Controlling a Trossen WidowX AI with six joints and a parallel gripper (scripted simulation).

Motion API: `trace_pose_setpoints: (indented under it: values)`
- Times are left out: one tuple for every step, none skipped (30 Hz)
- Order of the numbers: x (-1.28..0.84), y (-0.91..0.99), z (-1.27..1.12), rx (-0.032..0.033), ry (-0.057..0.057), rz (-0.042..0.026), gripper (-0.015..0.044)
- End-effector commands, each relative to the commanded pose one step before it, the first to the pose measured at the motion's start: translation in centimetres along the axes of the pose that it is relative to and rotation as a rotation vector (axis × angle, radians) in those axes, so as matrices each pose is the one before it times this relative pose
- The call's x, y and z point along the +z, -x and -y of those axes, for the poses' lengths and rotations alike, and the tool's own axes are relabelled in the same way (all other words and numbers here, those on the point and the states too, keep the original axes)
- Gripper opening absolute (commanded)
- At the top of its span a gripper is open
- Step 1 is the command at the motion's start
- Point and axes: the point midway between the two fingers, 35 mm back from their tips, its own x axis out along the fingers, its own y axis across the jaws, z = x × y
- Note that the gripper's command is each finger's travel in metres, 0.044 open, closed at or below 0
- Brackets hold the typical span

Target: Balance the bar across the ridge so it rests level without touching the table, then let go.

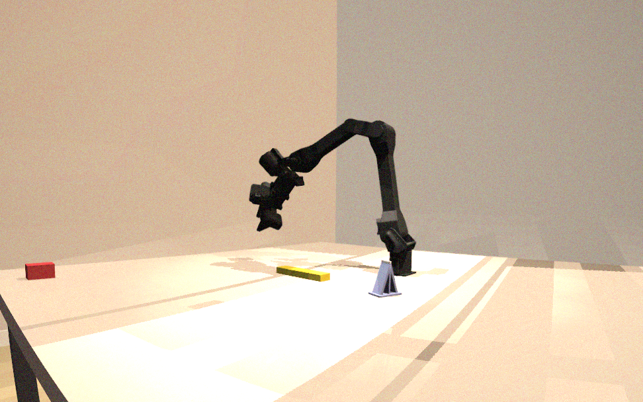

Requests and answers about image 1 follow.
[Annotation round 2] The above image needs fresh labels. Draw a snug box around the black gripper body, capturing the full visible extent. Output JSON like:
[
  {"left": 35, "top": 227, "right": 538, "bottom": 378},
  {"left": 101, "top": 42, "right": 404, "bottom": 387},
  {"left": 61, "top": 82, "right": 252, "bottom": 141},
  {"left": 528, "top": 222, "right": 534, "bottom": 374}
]
[{"left": 261, "top": 181, "right": 289, "bottom": 230}]

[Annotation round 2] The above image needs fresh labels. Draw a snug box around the yellow bar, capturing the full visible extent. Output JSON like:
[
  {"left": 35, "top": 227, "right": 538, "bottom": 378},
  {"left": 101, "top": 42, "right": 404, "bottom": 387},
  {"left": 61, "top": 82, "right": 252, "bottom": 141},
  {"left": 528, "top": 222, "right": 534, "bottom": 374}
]
[{"left": 277, "top": 266, "right": 330, "bottom": 282}]

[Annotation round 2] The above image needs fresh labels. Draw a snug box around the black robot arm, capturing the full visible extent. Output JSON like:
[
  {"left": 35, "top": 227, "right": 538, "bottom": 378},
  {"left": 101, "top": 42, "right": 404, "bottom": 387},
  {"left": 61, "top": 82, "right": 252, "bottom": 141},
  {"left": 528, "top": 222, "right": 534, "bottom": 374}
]
[{"left": 249, "top": 118, "right": 416, "bottom": 277}]

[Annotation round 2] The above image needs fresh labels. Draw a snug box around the red rectangular block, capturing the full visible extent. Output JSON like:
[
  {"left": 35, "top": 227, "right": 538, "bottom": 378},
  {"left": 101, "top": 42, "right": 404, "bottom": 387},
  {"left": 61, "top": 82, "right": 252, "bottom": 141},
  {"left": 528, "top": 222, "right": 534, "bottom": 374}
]
[{"left": 25, "top": 262, "right": 56, "bottom": 280}]

